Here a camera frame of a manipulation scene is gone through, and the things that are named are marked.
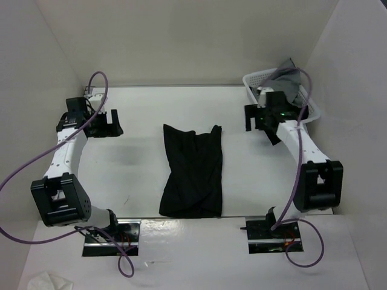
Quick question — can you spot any black pleated skirt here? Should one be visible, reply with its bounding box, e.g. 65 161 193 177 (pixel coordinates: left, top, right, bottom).
159 124 223 219

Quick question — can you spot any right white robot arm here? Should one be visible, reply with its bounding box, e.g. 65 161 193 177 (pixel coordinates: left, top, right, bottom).
244 87 343 237

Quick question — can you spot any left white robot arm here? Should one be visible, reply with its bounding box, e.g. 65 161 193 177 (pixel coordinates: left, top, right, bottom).
30 94 123 242

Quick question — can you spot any black skirt in basket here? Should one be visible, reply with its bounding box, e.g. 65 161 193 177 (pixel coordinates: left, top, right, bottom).
264 105 309 146

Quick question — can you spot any white plastic basket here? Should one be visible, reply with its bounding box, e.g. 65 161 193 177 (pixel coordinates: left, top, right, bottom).
242 68 320 124

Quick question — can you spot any grey skirt in basket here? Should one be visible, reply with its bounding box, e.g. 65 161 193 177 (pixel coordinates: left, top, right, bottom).
261 58 302 108

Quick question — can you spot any crumpled white tissue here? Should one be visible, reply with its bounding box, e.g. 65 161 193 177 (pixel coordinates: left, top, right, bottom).
27 272 74 290

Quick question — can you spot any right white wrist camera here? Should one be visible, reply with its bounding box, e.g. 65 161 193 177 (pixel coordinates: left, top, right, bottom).
254 86 274 108

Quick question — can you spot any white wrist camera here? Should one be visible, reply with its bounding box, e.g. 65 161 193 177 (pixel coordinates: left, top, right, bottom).
85 94 106 115
254 86 274 108

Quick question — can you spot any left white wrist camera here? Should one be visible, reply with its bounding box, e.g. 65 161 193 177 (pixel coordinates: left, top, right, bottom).
85 94 106 115

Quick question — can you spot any aluminium table edge rail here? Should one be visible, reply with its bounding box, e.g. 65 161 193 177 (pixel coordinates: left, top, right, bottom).
44 97 92 222

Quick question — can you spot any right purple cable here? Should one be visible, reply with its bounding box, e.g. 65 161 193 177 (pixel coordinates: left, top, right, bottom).
262 68 327 268

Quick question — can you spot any purple cable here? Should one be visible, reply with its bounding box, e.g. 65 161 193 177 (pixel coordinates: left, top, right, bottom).
0 71 135 278
262 68 327 268

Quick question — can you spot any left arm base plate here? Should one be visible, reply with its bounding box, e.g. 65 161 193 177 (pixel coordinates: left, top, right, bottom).
82 219 141 257

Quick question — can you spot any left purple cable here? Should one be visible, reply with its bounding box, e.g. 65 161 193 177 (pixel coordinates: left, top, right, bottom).
0 71 135 278

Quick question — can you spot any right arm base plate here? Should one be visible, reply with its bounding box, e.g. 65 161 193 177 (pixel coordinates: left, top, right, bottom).
240 218 304 254

